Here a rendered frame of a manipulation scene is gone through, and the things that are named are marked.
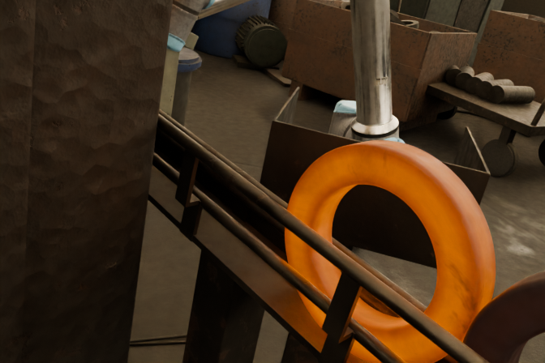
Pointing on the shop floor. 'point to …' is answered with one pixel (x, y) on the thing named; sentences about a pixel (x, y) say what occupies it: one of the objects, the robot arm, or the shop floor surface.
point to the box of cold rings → (513, 50)
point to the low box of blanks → (414, 77)
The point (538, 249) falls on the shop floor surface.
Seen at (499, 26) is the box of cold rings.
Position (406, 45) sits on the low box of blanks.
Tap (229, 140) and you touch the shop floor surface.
